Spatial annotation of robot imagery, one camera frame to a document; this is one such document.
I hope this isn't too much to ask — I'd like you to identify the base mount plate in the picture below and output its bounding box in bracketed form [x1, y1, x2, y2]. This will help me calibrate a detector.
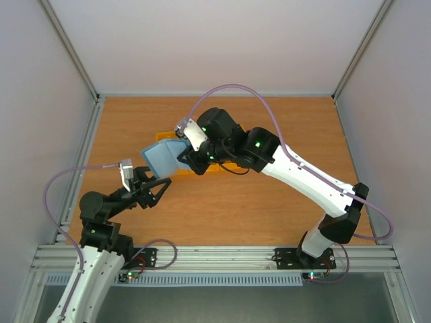
[122, 248, 158, 270]
[271, 247, 337, 270]

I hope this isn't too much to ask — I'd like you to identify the yellow bin left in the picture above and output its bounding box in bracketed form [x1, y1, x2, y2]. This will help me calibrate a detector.
[156, 131, 178, 141]

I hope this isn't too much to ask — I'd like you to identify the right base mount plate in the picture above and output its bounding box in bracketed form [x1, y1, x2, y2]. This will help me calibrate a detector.
[271, 247, 337, 270]

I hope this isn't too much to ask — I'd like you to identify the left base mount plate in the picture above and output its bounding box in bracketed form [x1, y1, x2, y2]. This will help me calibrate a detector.
[122, 248, 158, 270]

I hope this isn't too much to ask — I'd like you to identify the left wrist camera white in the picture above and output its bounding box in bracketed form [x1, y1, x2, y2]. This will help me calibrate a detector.
[119, 159, 133, 192]

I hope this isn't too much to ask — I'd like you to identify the yellow bin middle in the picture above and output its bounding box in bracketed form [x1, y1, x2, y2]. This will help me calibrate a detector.
[176, 164, 221, 176]

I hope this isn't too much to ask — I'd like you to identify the slotted cable duct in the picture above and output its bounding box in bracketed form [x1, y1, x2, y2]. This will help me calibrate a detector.
[45, 273, 304, 287]

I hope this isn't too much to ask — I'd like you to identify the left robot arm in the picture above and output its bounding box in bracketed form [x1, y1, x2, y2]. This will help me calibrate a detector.
[48, 159, 172, 322]

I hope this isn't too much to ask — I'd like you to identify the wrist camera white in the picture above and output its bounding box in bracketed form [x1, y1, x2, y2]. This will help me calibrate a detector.
[119, 159, 133, 192]
[174, 118, 208, 151]

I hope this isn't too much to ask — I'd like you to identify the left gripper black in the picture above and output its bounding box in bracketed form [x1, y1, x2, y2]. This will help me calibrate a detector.
[106, 164, 172, 219]

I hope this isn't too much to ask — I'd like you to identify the blue leather card holder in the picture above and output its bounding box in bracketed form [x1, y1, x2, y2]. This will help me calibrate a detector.
[141, 139, 191, 178]

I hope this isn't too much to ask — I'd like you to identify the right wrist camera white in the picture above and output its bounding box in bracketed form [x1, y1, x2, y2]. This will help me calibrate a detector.
[174, 118, 208, 151]

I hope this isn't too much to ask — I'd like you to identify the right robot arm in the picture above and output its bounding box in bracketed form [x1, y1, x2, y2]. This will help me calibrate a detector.
[175, 107, 369, 268]

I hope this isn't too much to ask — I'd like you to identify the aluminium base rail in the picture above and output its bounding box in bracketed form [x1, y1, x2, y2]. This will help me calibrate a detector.
[30, 245, 401, 273]

